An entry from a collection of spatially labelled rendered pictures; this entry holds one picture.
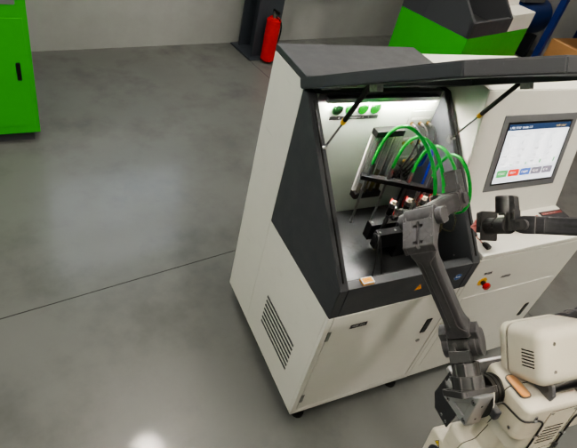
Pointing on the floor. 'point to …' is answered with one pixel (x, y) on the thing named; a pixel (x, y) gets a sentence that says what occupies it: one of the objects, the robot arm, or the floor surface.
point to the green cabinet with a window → (11, 74)
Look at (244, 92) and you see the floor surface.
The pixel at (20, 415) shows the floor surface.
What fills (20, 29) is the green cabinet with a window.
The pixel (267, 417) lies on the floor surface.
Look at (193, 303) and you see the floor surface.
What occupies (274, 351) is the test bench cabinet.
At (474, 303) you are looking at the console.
